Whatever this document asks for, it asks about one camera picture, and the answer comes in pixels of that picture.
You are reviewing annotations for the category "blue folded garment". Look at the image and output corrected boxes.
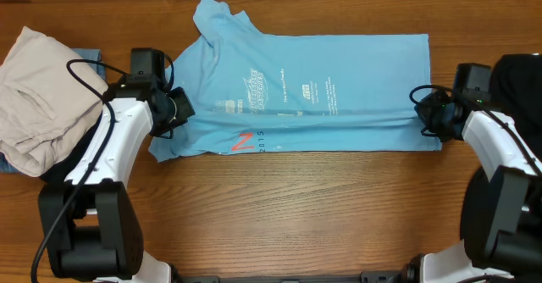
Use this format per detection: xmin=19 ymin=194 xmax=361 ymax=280
xmin=0 ymin=48 xmax=107 ymax=174

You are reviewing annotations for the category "beige folded garment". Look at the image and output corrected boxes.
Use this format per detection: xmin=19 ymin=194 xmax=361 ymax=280
xmin=1 ymin=26 xmax=102 ymax=177

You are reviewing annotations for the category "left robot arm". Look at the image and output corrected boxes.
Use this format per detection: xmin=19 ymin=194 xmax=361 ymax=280
xmin=30 ymin=48 xmax=195 ymax=283

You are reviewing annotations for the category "black folded garment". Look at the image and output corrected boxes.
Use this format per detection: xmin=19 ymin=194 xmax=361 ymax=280
xmin=39 ymin=119 xmax=101 ymax=184

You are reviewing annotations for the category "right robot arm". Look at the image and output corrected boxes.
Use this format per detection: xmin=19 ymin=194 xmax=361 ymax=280
xmin=399 ymin=64 xmax=541 ymax=282

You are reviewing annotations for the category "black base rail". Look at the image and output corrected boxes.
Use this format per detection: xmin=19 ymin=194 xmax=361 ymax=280
xmin=172 ymin=270 xmax=401 ymax=283

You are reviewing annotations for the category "black t-shirt right pile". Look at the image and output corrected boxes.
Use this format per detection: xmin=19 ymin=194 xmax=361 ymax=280
xmin=458 ymin=53 xmax=542 ymax=283

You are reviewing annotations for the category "light blue printed t-shirt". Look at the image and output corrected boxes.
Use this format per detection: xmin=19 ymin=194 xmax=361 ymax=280
xmin=149 ymin=0 xmax=441 ymax=162

